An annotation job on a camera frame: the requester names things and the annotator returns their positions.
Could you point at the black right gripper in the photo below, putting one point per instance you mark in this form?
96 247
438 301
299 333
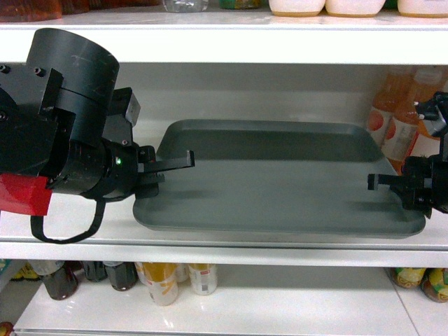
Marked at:
426 177

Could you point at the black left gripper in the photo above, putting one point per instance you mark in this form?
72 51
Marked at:
94 154

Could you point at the grey silver tray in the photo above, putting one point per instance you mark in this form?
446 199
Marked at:
266 176

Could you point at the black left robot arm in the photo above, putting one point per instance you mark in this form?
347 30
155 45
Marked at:
63 72

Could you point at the yellow label drink bottle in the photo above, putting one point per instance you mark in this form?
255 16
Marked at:
162 282

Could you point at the white yellow drink bottle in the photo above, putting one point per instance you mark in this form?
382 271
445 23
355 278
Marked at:
203 278

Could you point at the dark cola bottle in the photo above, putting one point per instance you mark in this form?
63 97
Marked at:
122 275

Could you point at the white metal shelf unit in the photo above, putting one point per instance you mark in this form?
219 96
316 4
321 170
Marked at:
241 65

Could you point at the red left wrist block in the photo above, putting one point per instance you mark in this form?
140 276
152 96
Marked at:
26 195

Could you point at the clear water bottle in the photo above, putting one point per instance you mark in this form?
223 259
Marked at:
185 6

